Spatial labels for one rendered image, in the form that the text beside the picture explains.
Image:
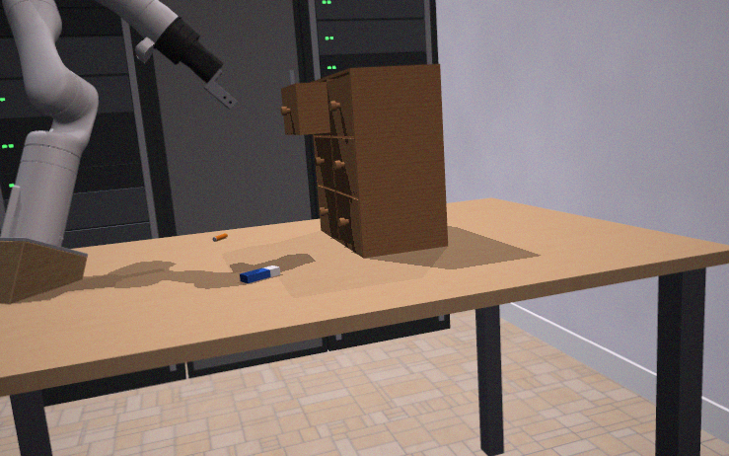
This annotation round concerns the brown wooden drawer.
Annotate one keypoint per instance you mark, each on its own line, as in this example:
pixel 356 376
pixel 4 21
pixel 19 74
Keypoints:
pixel 323 160
pixel 349 220
pixel 305 108
pixel 340 108
pixel 327 210
pixel 344 163

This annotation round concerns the blue and white eraser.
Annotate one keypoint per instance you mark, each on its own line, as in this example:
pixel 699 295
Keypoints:
pixel 259 274

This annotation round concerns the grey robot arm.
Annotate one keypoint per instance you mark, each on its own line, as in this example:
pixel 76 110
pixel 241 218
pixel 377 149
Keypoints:
pixel 40 199

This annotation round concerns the brown wooden chest of drawers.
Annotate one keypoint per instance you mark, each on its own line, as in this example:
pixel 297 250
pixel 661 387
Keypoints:
pixel 399 153

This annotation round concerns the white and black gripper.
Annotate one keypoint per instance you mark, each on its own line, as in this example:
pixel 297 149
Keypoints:
pixel 161 28

